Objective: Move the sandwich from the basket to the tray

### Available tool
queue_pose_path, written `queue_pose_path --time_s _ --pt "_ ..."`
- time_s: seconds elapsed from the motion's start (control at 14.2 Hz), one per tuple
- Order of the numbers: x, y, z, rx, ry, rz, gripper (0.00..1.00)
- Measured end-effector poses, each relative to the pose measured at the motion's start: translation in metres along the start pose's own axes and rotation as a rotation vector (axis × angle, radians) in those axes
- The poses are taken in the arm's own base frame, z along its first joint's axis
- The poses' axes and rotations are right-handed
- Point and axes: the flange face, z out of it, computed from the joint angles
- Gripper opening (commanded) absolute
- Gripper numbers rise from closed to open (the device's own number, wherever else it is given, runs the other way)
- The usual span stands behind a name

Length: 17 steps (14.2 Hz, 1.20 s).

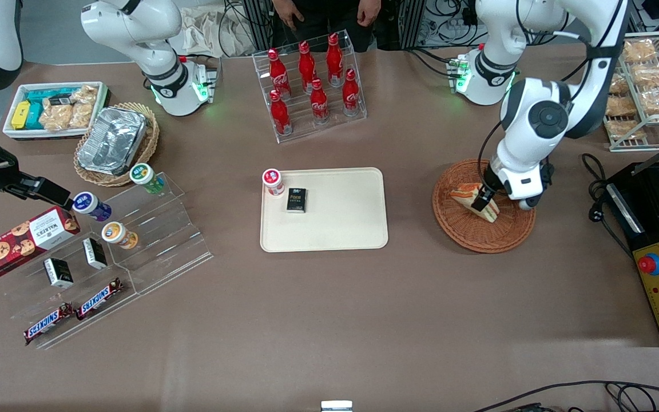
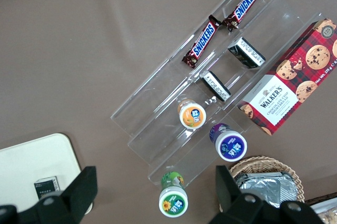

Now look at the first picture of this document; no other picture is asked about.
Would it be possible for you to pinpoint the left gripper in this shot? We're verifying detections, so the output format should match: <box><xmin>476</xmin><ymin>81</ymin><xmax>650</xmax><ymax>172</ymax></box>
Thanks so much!
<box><xmin>471</xmin><ymin>163</ymin><xmax>553</xmax><ymax>213</ymax></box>

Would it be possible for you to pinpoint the triangular sandwich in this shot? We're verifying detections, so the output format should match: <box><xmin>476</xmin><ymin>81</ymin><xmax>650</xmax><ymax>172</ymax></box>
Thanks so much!
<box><xmin>450</xmin><ymin>182</ymin><xmax>501</xmax><ymax>224</ymax></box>

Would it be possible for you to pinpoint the round brown wicker basket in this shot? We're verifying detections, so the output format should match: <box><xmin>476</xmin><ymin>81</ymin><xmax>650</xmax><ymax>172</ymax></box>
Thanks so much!
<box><xmin>432</xmin><ymin>159</ymin><xmax>537</xmax><ymax>254</ymax></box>

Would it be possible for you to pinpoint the aluminium foil tray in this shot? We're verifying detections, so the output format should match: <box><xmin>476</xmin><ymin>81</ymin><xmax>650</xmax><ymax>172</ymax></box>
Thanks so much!
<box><xmin>77</xmin><ymin>107</ymin><xmax>148</xmax><ymax>176</ymax></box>

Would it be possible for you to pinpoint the oval tan wicker basket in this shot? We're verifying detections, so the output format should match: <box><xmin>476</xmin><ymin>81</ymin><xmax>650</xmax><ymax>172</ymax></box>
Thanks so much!
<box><xmin>74</xmin><ymin>102</ymin><xmax>160</xmax><ymax>188</ymax></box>

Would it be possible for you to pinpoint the cream plastic tray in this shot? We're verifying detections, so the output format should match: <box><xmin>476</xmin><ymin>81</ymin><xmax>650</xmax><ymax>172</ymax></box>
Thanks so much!
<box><xmin>260</xmin><ymin>167</ymin><xmax>389</xmax><ymax>253</ymax></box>

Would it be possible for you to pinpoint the person's left hand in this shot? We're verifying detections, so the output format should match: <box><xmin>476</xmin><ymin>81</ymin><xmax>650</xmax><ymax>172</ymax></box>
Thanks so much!
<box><xmin>357</xmin><ymin>0</ymin><xmax>382</xmax><ymax>27</ymax></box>

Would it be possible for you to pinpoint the person's right hand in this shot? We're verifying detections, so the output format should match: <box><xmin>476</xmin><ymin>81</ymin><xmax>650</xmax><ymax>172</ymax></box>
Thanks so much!
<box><xmin>274</xmin><ymin>0</ymin><xmax>307</xmax><ymax>32</ymax></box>

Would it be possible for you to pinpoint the blue lid cup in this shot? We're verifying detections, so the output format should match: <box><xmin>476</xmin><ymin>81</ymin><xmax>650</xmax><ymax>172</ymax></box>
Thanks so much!
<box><xmin>72</xmin><ymin>191</ymin><xmax>113</xmax><ymax>223</ymax></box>

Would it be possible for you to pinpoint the white plastic bin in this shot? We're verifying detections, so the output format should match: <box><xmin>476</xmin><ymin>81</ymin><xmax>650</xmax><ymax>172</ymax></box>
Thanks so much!
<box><xmin>2</xmin><ymin>81</ymin><xmax>110</xmax><ymax>141</ymax></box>

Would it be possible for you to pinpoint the red Walkers cookie box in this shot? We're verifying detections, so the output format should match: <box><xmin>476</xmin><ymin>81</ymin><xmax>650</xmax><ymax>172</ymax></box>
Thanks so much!
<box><xmin>0</xmin><ymin>205</ymin><xmax>81</xmax><ymax>281</ymax></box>

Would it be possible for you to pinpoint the clear bag of cookies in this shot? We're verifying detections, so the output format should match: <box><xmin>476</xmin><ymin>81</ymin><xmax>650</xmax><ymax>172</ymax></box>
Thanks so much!
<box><xmin>41</xmin><ymin>103</ymin><xmax>76</xmax><ymax>131</ymax></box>
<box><xmin>69</xmin><ymin>86</ymin><xmax>99</xmax><ymax>129</ymax></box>

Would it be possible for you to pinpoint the orange lid cup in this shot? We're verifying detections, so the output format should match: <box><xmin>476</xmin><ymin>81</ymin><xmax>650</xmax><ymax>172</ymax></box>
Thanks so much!
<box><xmin>101</xmin><ymin>221</ymin><xmax>139</xmax><ymax>250</ymax></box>

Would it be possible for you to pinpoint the teal snack box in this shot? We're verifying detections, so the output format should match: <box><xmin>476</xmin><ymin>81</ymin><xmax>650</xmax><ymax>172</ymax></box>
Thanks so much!
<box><xmin>23</xmin><ymin>103</ymin><xmax>44</xmax><ymax>130</ymax></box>
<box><xmin>25</xmin><ymin>89</ymin><xmax>76</xmax><ymax>106</ymax></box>

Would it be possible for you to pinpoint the small black white-label box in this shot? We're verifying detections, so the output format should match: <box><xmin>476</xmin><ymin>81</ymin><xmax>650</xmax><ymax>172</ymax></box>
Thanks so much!
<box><xmin>82</xmin><ymin>237</ymin><xmax>109</xmax><ymax>270</ymax></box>
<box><xmin>43</xmin><ymin>257</ymin><xmax>74</xmax><ymax>290</ymax></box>

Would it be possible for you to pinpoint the yellow snack box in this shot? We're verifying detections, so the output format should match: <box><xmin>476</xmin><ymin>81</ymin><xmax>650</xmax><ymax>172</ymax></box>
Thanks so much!
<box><xmin>11</xmin><ymin>100</ymin><xmax>33</xmax><ymax>131</ymax></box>

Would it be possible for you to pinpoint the green lid cup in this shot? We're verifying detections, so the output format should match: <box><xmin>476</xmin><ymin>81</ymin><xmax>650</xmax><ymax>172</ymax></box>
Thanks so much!
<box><xmin>129</xmin><ymin>163</ymin><xmax>165</xmax><ymax>195</ymax></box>

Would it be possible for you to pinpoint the Snickers bar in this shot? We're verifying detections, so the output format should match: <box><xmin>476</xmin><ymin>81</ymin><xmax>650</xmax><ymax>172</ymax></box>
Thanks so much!
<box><xmin>23</xmin><ymin>302</ymin><xmax>76</xmax><ymax>346</ymax></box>
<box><xmin>76</xmin><ymin>278</ymin><xmax>124</xmax><ymax>321</ymax></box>

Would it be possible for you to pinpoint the clear acrylic stepped shelf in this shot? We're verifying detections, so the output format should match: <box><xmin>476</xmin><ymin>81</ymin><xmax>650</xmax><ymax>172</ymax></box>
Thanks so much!
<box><xmin>0</xmin><ymin>171</ymin><xmax>214</xmax><ymax>351</ymax></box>

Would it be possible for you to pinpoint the black heating appliance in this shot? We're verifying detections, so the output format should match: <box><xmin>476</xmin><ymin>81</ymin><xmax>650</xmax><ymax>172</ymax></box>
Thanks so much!
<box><xmin>604</xmin><ymin>162</ymin><xmax>659</xmax><ymax>348</ymax></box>

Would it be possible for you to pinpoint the red cola bottle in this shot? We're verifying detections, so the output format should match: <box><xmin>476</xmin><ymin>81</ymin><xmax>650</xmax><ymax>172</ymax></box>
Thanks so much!
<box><xmin>269</xmin><ymin>90</ymin><xmax>292</xmax><ymax>136</ymax></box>
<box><xmin>298</xmin><ymin>41</ymin><xmax>317</xmax><ymax>88</ymax></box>
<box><xmin>342</xmin><ymin>69</ymin><xmax>361</xmax><ymax>116</ymax></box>
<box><xmin>327</xmin><ymin>33</ymin><xmax>344</xmax><ymax>81</ymax></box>
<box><xmin>268</xmin><ymin>49</ymin><xmax>291</xmax><ymax>98</ymax></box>
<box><xmin>310</xmin><ymin>78</ymin><xmax>330</xmax><ymax>124</ymax></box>

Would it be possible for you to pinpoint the black box with gold print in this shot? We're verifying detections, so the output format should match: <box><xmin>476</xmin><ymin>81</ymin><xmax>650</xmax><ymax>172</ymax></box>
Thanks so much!
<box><xmin>286</xmin><ymin>187</ymin><xmax>308</xmax><ymax>214</ymax></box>

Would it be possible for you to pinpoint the clear acrylic bottle rack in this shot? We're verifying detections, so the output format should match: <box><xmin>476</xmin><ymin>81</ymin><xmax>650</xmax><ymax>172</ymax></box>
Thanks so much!
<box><xmin>252</xmin><ymin>29</ymin><xmax>368</xmax><ymax>144</ymax></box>

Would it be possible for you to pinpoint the red lid yogurt cup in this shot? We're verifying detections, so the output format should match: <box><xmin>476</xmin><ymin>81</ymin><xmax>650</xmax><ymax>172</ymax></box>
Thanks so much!
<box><xmin>261</xmin><ymin>168</ymin><xmax>285</xmax><ymax>197</ymax></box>

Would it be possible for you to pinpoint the white crumpled cloth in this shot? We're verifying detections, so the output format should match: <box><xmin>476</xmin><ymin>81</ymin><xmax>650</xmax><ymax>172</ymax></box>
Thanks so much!
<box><xmin>169</xmin><ymin>5</ymin><xmax>259</xmax><ymax>59</ymax></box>

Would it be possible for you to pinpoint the person's dark clothed body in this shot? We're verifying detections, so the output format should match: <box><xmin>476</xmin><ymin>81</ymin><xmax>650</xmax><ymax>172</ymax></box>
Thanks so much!
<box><xmin>292</xmin><ymin>0</ymin><xmax>377</xmax><ymax>53</ymax></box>

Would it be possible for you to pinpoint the black power cable with plug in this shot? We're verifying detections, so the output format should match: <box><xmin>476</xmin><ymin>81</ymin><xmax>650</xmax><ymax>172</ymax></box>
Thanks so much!
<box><xmin>581</xmin><ymin>153</ymin><xmax>630</xmax><ymax>258</ymax></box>

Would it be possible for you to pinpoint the silver appliance handle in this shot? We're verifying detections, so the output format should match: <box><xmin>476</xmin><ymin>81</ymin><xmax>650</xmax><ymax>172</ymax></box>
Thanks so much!
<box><xmin>607</xmin><ymin>183</ymin><xmax>646</xmax><ymax>234</ymax></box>

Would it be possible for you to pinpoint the tangle of black cables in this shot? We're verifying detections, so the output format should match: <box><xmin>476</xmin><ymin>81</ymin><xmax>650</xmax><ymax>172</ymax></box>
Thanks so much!
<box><xmin>424</xmin><ymin>0</ymin><xmax>479</xmax><ymax>47</ymax></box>

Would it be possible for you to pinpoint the aluminium frame post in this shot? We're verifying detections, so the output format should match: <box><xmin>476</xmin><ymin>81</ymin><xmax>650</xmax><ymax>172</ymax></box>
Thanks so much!
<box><xmin>244</xmin><ymin>0</ymin><xmax>276</xmax><ymax>53</ymax></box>
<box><xmin>398</xmin><ymin>0</ymin><xmax>427</xmax><ymax>50</ymax></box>

